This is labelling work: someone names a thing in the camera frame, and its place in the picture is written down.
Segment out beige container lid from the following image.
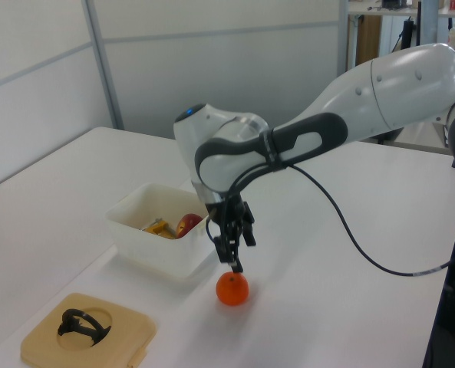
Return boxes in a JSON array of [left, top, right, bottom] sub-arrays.
[[19, 292, 158, 368]]

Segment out black lid handle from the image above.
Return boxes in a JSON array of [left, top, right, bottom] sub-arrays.
[[56, 307, 113, 348]]

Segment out wooden background desk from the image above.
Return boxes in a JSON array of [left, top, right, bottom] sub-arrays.
[[347, 0, 455, 76]]

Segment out red apple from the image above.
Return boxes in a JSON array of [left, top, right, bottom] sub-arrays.
[[175, 212, 205, 240]]

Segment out orange fruit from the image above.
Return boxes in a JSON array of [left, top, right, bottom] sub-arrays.
[[215, 271, 250, 307]]

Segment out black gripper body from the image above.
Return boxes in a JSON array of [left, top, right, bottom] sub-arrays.
[[205, 194, 256, 242]]

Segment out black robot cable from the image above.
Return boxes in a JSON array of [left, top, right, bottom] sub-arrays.
[[205, 162, 453, 278]]

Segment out white plastic container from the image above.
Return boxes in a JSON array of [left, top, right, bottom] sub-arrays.
[[104, 182, 217, 284]]

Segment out small yellow C-clamp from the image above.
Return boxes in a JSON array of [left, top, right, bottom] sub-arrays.
[[140, 216, 179, 241]]

